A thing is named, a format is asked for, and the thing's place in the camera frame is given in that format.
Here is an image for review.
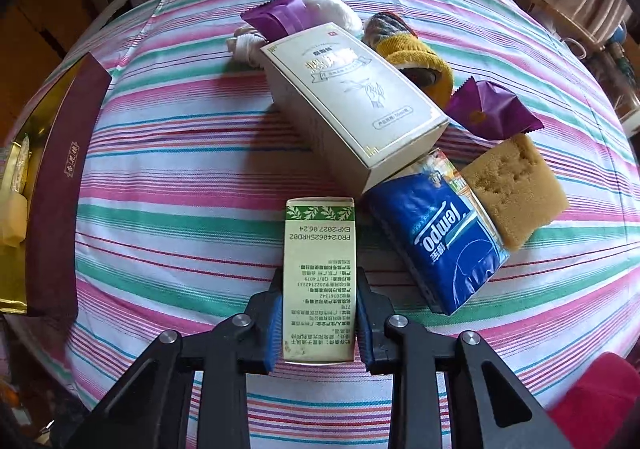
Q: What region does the white wrapped cloth ball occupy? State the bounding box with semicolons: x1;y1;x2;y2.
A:
300;0;363;37

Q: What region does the blue tissue pack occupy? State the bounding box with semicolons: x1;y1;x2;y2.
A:
364;149;511;316

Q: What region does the clear wrapped item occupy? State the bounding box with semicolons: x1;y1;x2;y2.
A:
10;136;32;195

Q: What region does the wooden cabinet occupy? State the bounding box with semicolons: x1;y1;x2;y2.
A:
0;0;101;130

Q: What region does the white cord bundle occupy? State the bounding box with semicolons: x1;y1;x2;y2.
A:
226;26;266;67

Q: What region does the purple snack packet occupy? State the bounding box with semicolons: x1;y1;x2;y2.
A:
240;0;323;39
444;78;544;142

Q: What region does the brown sponge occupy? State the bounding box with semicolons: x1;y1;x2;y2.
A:
459;133;570;251

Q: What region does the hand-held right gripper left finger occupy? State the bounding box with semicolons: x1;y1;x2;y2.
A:
50;266;286;449

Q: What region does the large cream box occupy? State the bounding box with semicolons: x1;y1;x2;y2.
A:
260;22;449;195

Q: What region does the striped tablecloth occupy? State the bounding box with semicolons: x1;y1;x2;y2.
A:
7;0;640;449

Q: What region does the yellow sponge block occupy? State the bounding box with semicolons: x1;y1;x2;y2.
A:
0;194;27;246

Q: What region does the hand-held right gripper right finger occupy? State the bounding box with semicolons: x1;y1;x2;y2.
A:
356;269;576;449

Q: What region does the maroon gift box gold interior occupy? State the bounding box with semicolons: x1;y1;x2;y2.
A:
0;52;112;317

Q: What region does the green-edged orange snack packet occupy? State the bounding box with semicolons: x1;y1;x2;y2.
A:
282;196;357;364

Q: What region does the red cloth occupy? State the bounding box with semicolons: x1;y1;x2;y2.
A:
547;351;640;449

